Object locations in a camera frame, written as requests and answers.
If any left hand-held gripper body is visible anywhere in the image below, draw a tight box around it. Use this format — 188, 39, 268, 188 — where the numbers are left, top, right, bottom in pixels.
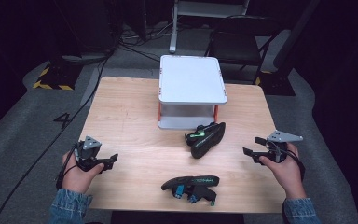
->
74, 134, 113, 173

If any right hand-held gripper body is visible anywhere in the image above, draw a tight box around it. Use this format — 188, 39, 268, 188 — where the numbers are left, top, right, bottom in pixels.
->
253, 130, 304, 165

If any black tool with green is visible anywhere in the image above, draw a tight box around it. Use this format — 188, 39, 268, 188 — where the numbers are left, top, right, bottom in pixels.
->
184, 121, 227, 160

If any black tool with blue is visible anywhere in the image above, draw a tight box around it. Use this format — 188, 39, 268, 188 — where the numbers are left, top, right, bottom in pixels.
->
160, 175, 221, 207

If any white two-tier shoe rack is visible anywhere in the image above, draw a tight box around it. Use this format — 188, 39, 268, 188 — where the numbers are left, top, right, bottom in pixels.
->
157, 54, 228, 131

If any person's right hand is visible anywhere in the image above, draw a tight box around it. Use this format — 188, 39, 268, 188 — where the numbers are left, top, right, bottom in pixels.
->
258, 142, 308, 201

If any person's left hand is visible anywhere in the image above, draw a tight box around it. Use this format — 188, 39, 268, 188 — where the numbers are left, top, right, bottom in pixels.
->
62, 151, 105, 195

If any black stand base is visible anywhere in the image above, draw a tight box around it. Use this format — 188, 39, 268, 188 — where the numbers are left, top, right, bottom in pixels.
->
255, 69, 296, 97

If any black base with yellow stripes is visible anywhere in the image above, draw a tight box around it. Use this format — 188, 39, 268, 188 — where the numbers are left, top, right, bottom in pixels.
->
32, 63, 76, 91

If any black folding chair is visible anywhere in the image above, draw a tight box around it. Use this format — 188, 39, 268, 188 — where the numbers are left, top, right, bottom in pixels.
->
204, 14, 282, 86

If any white metal stand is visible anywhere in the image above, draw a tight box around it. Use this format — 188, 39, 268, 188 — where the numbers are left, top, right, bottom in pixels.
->
169, 0, 252, 55

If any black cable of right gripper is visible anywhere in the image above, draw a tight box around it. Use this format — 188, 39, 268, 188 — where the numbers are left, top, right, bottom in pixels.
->
266, 140, 306, 182

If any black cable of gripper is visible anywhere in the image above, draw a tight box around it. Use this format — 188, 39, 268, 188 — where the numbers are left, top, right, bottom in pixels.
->
55, 142, 81, 191
266, 140, 306, 182

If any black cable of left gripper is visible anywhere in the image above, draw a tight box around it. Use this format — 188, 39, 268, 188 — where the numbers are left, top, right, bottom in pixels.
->
55, 142, 81, 191

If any long black floor cable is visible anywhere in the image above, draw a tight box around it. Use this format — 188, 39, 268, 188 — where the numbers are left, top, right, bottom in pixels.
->
0, 55, 113, 224

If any bundle of floor cables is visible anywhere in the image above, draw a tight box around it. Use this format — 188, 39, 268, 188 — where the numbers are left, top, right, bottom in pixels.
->
117, 21, 175, 63

